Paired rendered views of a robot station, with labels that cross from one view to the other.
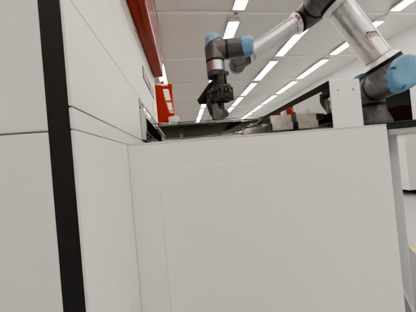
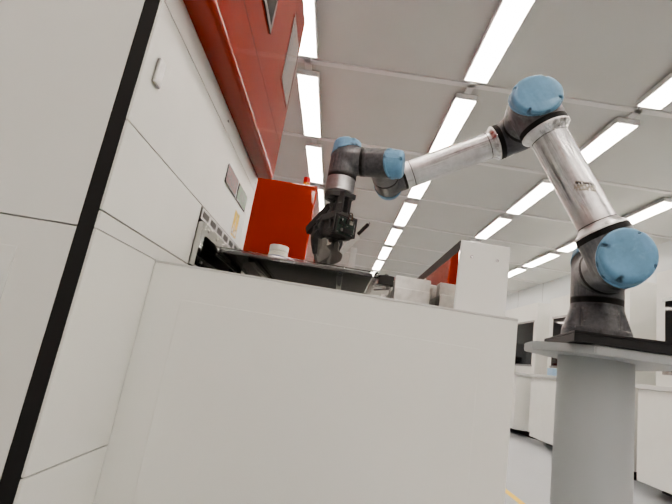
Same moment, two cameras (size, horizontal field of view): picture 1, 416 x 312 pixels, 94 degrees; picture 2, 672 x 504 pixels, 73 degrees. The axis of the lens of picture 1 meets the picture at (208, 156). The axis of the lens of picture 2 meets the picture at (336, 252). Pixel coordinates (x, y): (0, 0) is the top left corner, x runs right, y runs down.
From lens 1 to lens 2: 0.40 m
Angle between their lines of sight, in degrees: 15
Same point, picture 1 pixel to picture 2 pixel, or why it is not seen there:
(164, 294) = (134, 465)
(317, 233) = (370, 450)
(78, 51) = (124, 165)
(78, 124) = (102, 224)
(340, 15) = (542, 149)
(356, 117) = (494, 302)
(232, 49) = (368, 165)
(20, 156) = (49, 239)
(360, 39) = (567, 189)
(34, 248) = (31, 315)
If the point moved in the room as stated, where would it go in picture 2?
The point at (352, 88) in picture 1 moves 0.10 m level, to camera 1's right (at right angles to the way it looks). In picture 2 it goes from (496, 258) to (553, 266)
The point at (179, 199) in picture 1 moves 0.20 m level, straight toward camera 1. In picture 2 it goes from (193, 342) to (150, 339)
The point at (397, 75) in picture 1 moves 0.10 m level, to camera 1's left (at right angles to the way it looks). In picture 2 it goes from (610, 258) to (559, 252)
